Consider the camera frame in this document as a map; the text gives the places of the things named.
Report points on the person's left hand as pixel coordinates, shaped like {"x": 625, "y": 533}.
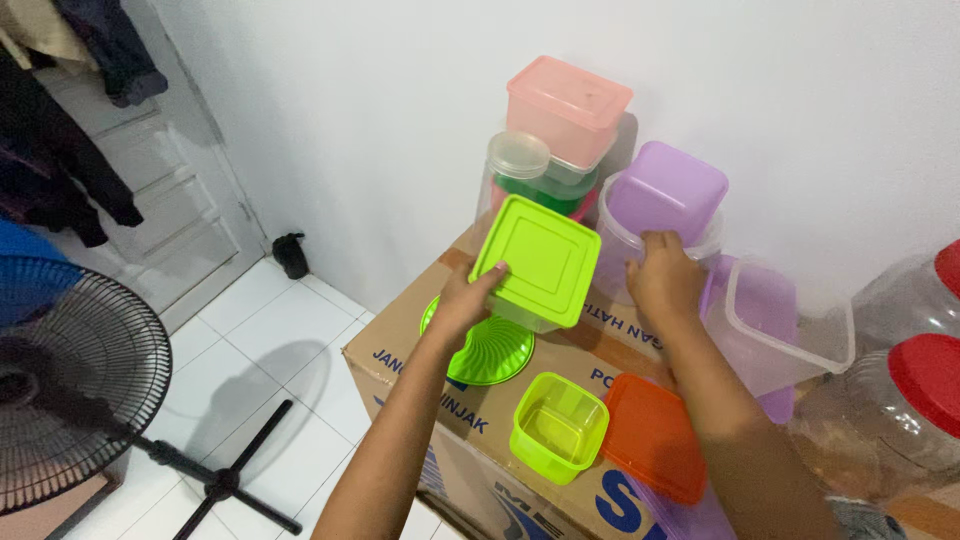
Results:
{"x": 461, "y": 304}

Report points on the person's right hand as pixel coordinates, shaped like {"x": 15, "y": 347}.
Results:
{"x": 664, "y": 285}

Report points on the clear round tub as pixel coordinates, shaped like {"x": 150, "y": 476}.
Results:
{"x": 664, "y": 196}

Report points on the clear container with lime lid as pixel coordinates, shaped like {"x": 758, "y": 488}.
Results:
{"x": 541, "y": 262}

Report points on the lime green round lid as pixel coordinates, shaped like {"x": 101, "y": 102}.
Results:
{"x": 487, "y": 358}

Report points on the printed cardboard box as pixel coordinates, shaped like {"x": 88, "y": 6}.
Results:
{"x": 480, "y": 420}

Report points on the clear open rectangular container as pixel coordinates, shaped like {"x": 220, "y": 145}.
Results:
{"x": 784, "y": 334}

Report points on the container with green lid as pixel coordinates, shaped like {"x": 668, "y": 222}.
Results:
{"x": 562, "y": 191}

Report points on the tall clear jar, clear lid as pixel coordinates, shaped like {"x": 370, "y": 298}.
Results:
{"x": 514, "y": 169}

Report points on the orange square lid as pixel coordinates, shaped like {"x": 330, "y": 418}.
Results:
{"x": 651, "y": 439}

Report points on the small open lime green container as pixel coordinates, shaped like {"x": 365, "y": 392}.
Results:
{"x": 559, "y": 429}

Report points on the small black bag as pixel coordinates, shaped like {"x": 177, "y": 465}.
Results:
{"x": 290, "y": 255}

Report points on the container with pink lid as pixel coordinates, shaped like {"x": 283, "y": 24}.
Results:
{"x": 566, "y": 112}

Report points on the pale purple lid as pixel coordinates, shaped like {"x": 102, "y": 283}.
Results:
{"x": 679, "y": 519}

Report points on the large clear jar, red lid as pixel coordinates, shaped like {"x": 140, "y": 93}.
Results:
{"x": 915, "y": 300}
{"x": 892, "y": 420}

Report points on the white panel door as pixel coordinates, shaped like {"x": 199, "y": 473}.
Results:
{"x": 176, "y": 195}

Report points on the grey patterned sleeve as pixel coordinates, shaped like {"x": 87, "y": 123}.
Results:
{"x": 862, "y": 519}

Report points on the black standing fan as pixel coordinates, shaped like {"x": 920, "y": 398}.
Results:
{"x": 82, "y": 390}

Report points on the dark blue hanging garment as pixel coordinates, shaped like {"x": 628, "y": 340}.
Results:
{"x": 112, "y": 52}

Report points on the black hanging garment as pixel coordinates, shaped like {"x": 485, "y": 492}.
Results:
{"x": 52, "y": 165}

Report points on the beige hanging garment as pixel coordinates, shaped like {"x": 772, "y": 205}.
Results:
{"x": 41, "y": 30}

